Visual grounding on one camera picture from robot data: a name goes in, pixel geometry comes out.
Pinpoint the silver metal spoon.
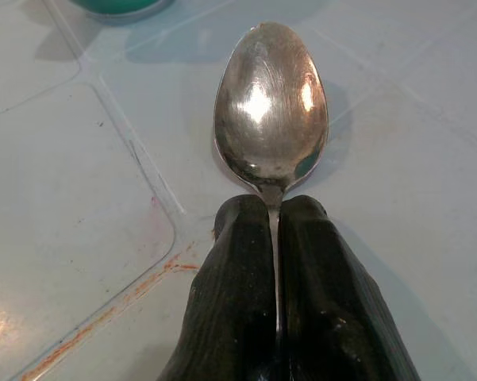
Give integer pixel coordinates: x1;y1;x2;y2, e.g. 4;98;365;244
213;21;329;333

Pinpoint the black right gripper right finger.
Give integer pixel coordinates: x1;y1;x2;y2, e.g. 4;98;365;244
275;194;423;381

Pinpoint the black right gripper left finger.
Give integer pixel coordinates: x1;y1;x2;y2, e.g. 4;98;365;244
166;193;279;381

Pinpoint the green round container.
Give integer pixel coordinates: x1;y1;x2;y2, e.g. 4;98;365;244
68;0;175;25

